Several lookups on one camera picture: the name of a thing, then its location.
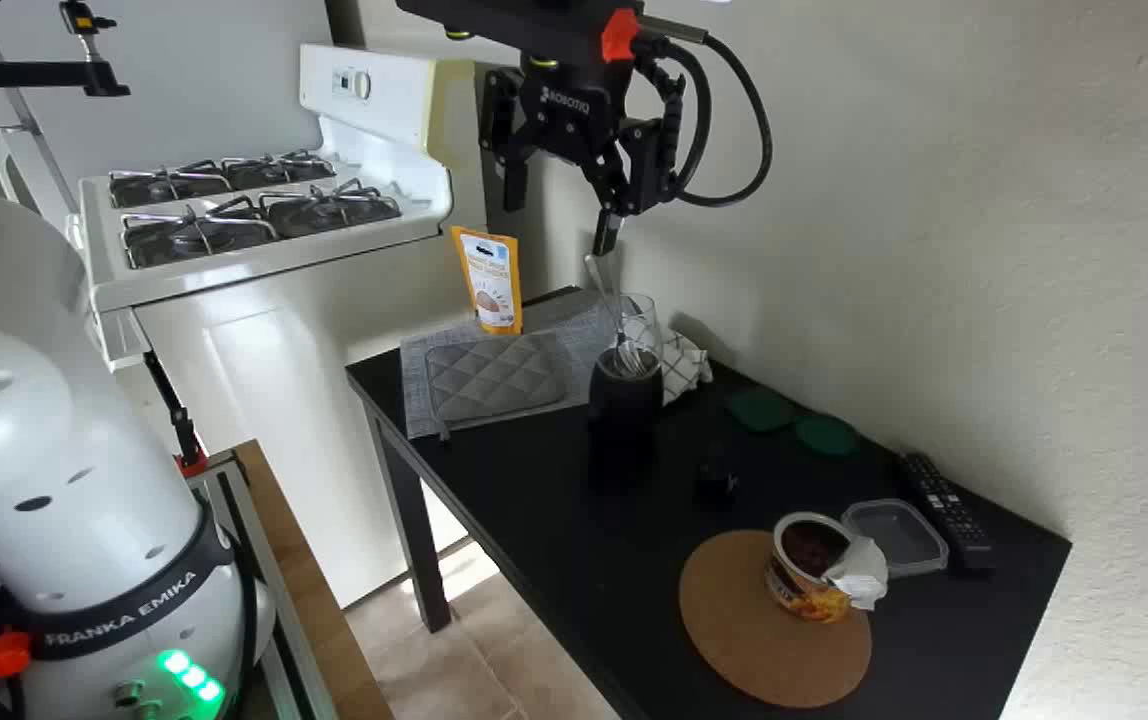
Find orange white food package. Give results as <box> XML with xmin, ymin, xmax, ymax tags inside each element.
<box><xmin>447</xmin><ymin>224</ymin><xmax>528</xmax><ymax>345</ymax></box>

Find aluminium wood robot platform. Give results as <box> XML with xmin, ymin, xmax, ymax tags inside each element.
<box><xmin>191</xmin><ymin>435</ymin><xmax>396</xmax><ymax>720</ymax></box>

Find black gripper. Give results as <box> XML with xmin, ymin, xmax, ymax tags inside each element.
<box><xmin>479</xmin><ymin>51</ymin><xmax>675</xmax><ymax>259</ymax></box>

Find orange strap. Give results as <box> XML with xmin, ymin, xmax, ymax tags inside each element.
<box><xmin>598</xmin><ymin>4</ymin><xmax>643</xmax><ymax>70</ymax></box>

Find white checkered kitchen towel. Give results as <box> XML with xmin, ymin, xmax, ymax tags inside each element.
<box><xmin>616</xmin><ymin>294</ymin><xmax>718</xmax><ymax>404</ymax></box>

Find black remote control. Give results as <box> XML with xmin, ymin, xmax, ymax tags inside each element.
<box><xmin>896</xmin><ymin>450</ymin><xmax>1002</xmax><ymax>576</ymax></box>

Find black stove grate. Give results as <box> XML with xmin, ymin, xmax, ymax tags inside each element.
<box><xmin>257</xmin><ymin>180</ymin><xmax>408</xmax><ymax>245</ymax></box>
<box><xmin>119</xmin><ymin>196</ymin><xmax>282</xmax><ymax>272</ymax></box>
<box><xmin>110</xmin><ymin>161</ymin><xmax>232</xmax><ymax>214</ymax></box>
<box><xmin>217</xmin><ymin>147</ymin><xmax>341</xmax><ymax>191</ymax></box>

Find round wooden board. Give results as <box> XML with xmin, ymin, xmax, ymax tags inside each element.
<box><xmin>675</xmin><ymin>526</ymin><xmax>877</xmax><ymax>714</ymax></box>

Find white brown ceramic mug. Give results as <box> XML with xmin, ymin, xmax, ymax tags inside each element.
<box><xmin>764</xmin><ymin>509</ymin><xmax>862</xmax><ymax>629</ymax></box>

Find black mug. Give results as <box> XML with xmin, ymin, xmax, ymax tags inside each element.
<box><xmin>585</xmin><ymin>358</ymin><xmax>667</xmax><ymax>467</ymax></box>

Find clear plastic container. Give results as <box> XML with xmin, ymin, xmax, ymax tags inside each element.
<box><xmin>841</xmin><ymin>495</ymin><xmax>951</xmax><ymax>580</ymax></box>

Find black table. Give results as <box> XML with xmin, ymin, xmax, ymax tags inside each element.
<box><xmin>344</xmin><ymin>311</ymin><xmax>1076</xmax><ymax>720</ymax></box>

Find grey quilted pot holder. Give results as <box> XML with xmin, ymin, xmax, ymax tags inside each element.
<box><xmin>415</xmin><ymin>330</ymin><xmax>591</xmax><ymax>431</ymax></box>

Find white gas stove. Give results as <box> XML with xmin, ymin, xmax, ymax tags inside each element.
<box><xmin>0</xmin><ymin>37</ymin><xmax>525</xmax><ymax>608</ymax></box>

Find grey plaid cloth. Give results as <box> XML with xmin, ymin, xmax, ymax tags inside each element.
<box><xmin>396</xmin><ymin>290</ymin><xmax>634</xmax><ymax>444</ymax></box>

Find round green lid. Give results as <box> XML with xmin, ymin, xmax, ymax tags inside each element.
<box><xmin>791</xmin><ymin>410</ymin><xmax>867</xmax><ymax>466</ymax></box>
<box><xmin>724</xmin><ymin>386</ymin><xmax>800</xmax><ymax>435</ymax></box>

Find black camera on stand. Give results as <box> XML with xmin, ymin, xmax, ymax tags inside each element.
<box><xmin>0</xmin><ymin>0</ymin><xmax>135</xmax><ymax>106</ymax></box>

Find crumpled white tissue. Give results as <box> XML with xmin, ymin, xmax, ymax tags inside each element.
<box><xmin>821</xmin><ymin>531</ymin><xmax>896</xmax><ymax>618</ymax></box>

